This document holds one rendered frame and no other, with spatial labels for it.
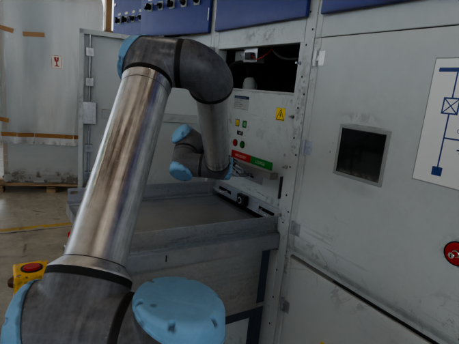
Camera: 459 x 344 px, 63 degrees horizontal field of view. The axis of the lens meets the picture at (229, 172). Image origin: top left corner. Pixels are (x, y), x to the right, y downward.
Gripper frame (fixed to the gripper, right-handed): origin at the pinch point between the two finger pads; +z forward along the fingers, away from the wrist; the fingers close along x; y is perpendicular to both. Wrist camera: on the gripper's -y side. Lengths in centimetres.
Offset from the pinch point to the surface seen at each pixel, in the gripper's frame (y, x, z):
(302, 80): 33, 37, -20
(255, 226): 29.0, -16.4, -1.3
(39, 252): -170, -120, -4
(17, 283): 43, -56, -71
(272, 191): 19.3, -0.3, 6.1
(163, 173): -38.5, -17.2, -12.6
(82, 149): -43, -26, -52
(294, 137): 32.9, 19.0, -10.0
